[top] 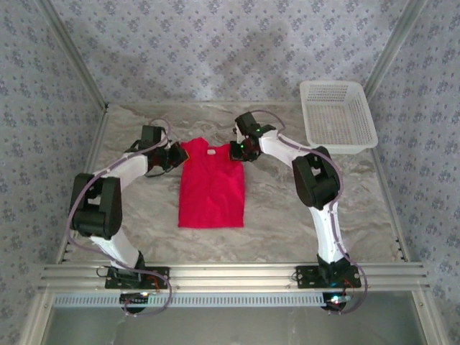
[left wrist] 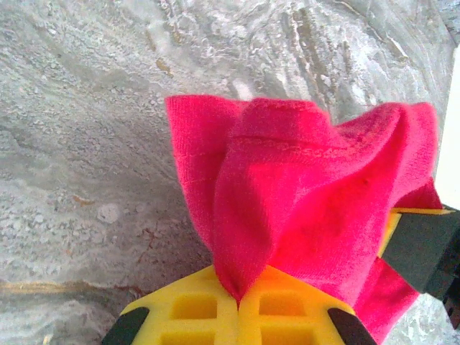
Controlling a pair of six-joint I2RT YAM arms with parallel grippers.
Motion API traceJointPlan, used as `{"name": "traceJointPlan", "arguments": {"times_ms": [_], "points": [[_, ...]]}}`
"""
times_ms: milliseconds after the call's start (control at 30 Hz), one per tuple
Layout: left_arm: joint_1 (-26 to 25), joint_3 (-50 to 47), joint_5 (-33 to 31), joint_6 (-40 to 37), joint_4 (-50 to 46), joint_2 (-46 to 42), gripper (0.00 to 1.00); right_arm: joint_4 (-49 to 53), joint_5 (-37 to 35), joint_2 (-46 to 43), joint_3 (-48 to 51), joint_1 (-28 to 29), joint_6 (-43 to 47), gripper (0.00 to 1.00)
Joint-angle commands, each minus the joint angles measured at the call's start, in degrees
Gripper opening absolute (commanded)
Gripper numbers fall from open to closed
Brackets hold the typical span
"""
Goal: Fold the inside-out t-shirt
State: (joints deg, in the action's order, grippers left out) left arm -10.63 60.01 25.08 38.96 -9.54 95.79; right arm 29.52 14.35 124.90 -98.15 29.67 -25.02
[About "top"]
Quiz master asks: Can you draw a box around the white perforated plastic basket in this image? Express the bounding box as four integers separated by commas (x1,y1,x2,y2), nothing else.
299,79,379,155

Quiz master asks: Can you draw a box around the grey slotted cable duct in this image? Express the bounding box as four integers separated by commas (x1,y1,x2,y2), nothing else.
52,291,326,309

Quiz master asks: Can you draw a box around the aluminium mounting rail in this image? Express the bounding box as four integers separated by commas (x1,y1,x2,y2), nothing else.
37,263,431,291

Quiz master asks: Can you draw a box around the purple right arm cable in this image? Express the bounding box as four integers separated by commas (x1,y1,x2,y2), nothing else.
235,109,369,316

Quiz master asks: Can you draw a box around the grey metal panel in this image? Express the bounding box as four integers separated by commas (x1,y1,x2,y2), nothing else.
46,307,428,345

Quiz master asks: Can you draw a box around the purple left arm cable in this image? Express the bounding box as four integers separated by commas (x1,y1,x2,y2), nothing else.
66,118,173,318

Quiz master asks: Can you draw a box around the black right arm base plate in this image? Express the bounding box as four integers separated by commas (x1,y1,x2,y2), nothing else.
295,265,362,290

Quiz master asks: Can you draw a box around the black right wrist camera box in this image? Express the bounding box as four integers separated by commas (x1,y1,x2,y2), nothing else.
234,112,259,137

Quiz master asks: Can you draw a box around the aluminium table side rail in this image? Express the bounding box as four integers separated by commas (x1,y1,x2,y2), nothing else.
368,145,445,345
19,103,111,345

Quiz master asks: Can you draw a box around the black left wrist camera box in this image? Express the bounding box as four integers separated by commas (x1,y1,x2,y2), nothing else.
139,124,162,147

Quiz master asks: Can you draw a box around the black electronics board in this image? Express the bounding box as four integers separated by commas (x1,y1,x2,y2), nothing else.
321,293,351,312
119,292,150,313

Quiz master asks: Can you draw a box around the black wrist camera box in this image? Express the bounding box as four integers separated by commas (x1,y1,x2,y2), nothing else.
139,124,162,147
234,112,259,137

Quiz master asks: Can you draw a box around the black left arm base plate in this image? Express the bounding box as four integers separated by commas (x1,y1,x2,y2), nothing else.
104,266,170,290

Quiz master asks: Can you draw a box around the red t-shirt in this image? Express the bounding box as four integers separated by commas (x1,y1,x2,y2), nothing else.
178,137,246,229

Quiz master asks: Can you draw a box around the aluminium frame post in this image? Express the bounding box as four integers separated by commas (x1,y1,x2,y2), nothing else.
361,0,428,101
37,0,111,109

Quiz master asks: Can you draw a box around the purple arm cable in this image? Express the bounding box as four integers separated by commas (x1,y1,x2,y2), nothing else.
235,109,369,316
66,118,173,318

